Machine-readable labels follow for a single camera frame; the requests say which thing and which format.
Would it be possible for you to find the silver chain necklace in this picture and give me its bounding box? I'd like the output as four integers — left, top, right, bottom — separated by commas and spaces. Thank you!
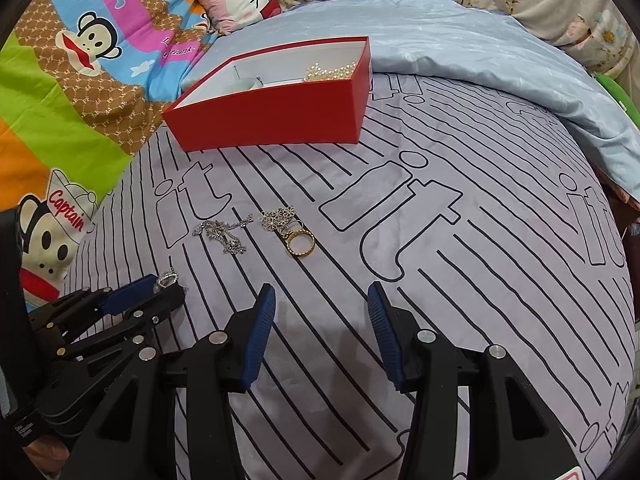
192, 213, 255, 256

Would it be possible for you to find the gold crystal chain necklace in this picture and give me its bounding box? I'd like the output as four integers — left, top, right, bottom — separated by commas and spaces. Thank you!
258, 205, 304, 238

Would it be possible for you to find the gold ring bracelet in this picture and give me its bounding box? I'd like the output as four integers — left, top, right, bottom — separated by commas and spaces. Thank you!
284, 227, 317, 259

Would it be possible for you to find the pale jade bangle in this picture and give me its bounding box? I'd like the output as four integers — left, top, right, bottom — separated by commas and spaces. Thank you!
227, 77, 264, 93

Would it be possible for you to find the pearl necklace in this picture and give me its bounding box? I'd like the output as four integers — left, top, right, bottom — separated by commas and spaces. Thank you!
302, 60, 359, 84

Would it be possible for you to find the red jewelry box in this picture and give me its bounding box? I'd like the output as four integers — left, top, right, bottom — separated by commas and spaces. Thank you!
163, 37, 372, 152

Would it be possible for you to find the left hand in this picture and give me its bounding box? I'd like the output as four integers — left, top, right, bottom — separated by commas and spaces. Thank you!
23, 436, 70, 478

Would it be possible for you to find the lavender striped bed sheet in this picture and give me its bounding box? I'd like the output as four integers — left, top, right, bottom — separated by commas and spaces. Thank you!
64, 75, 636, 479

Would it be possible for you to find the colorful monkey cartoon blanket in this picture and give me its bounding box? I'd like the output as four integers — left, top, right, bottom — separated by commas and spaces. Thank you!
1, 0, 212, 308

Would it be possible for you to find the green object at bedside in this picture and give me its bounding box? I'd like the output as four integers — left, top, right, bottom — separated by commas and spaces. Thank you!
596, 74, 640, 128

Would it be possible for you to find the light blue blanket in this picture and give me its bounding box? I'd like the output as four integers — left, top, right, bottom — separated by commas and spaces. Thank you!
181, 0, 640, 197

